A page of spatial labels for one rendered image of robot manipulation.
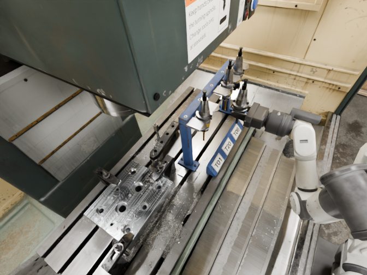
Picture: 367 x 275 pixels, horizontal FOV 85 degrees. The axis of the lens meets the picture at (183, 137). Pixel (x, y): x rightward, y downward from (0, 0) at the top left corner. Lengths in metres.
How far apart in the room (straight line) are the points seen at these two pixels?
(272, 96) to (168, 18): 1.31
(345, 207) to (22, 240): 1.50
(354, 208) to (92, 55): 0.58
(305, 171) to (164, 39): 0.69
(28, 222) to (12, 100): 0.89
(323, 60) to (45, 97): 1.38
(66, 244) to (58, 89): 0.62
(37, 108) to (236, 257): 1.01
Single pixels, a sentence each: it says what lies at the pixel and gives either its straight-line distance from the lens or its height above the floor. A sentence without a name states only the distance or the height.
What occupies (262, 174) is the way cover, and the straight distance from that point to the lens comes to 1.21.
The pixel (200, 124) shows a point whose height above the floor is 1.22.
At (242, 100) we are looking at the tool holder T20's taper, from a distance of 0.79.
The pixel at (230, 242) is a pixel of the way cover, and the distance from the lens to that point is 1.05.
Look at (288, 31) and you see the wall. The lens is 1.38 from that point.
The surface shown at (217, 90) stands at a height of 1.22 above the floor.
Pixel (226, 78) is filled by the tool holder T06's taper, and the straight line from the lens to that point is 0.90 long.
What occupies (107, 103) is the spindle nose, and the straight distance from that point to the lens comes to 0.48.
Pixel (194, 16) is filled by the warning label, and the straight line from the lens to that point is 0.34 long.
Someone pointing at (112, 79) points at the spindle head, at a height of 1.60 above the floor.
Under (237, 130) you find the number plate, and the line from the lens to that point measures 1.11.
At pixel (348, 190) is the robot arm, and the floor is 1.31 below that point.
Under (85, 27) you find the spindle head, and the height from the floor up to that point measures 1.67.
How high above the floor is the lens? 1.75
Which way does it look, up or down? 50 degrees down
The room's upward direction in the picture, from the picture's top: 6 degrees counter-clockwise
